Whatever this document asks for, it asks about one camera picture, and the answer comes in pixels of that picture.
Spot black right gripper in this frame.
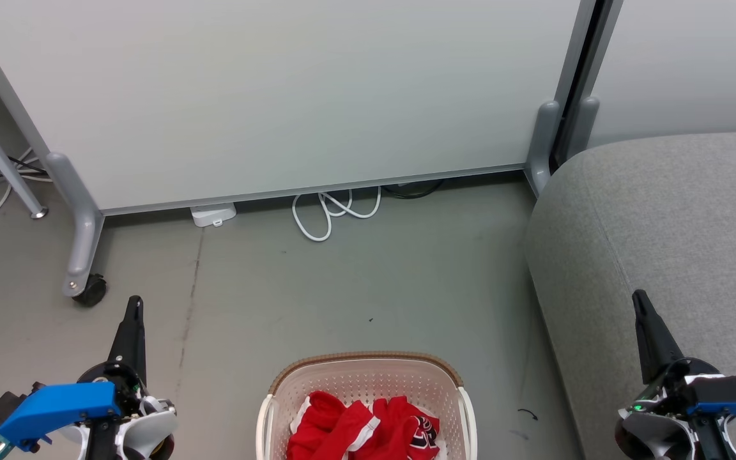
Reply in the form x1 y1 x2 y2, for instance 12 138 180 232
624 289 723 422

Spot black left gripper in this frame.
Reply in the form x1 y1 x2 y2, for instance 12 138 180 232
77 295 149 424

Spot red shorts with white stripe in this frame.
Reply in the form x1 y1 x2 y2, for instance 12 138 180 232
287 390 381 460

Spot red jersey with black print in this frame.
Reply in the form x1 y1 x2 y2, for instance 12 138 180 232
348 395 441 460

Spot grey fabric sofa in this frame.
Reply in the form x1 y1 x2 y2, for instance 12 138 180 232
524 130 736 460

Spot black caster wheel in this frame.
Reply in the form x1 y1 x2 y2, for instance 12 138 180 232
72 273 108 308

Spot grey partition foot with caster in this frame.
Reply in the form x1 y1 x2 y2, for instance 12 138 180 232
45 151 106 298

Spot white power adapter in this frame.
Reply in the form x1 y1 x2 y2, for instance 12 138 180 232
190 203 238 229

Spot short grey partition foot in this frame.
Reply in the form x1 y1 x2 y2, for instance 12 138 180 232
525 100 562 196
566 96 601 160

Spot beige perforated laundry basket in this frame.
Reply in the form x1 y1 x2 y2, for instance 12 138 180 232
256 351 478 460

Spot narrow white partition panel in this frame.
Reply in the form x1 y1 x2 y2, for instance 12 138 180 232
588 0 736 149

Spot large white partition panel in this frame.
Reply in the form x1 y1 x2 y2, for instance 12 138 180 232
0 0 599 216

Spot white looped floor cable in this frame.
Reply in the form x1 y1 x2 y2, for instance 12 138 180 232
291 186 383 243

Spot black floor cable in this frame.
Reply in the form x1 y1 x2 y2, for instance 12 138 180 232
381 180 446 200

